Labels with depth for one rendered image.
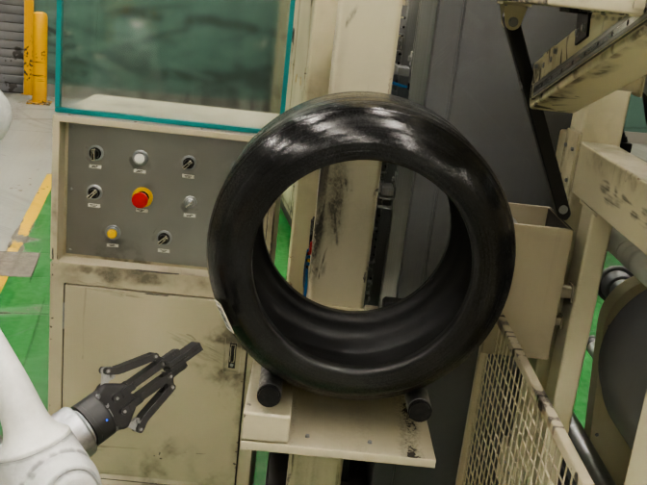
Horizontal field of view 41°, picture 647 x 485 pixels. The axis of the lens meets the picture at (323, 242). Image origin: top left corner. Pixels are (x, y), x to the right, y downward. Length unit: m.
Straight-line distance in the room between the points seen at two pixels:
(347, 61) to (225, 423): 1.04
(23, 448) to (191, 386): 1.12
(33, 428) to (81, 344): 1.10
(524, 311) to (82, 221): 1.11
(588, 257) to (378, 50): 0.62
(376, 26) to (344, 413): 0.79
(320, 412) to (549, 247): 0.59
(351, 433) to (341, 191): 0.51
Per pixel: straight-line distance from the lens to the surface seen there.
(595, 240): 1.90
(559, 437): 1.42
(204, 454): 2.39
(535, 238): 1.85
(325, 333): 1.82
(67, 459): 1.20
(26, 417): 1.23
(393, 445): 1.70
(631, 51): 1.34
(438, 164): 1.46
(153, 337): 2.26
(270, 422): 1.63
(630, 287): 2.25
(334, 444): 1.67
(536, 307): 1.90
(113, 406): 1.45
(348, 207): 1.86
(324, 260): 1.89
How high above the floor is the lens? 1.63
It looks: 17 degrees down
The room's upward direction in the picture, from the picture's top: 6 degrees clockwise
